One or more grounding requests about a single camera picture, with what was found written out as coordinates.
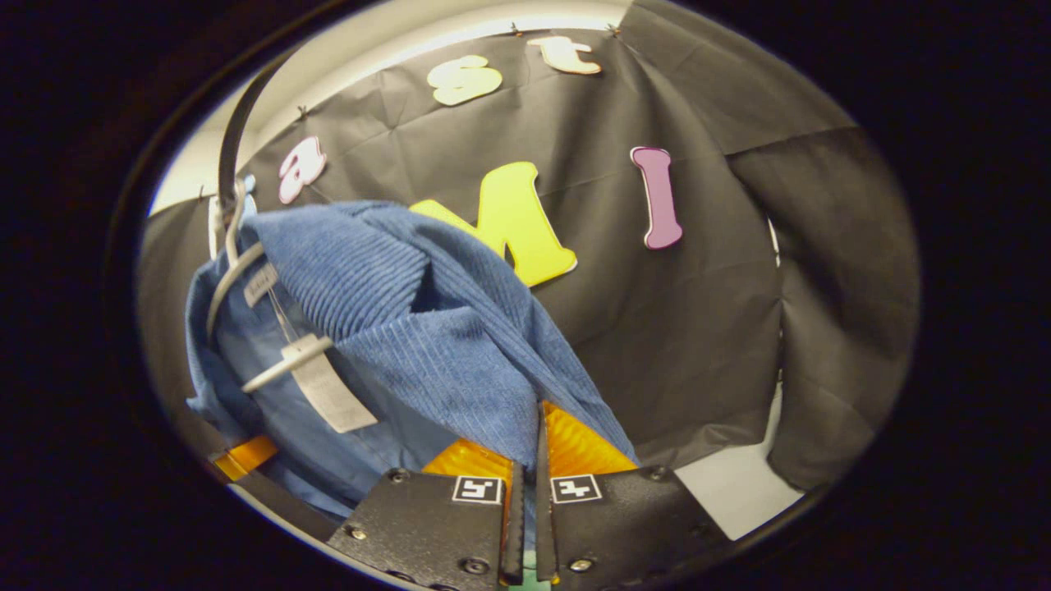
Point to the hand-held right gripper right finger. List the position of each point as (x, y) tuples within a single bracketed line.
[(543, 525)]

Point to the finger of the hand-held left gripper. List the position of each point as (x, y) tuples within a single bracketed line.
[(246, 455)]

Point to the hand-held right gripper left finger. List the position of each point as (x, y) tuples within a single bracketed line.
[(512, 533)]

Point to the white clothes hanger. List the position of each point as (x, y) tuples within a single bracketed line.
[(232, 275)]

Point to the black clothes rack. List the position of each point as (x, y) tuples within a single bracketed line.
[(230, 139)]

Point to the black backdrop cloth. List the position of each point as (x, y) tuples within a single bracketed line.
[(698, 328)]

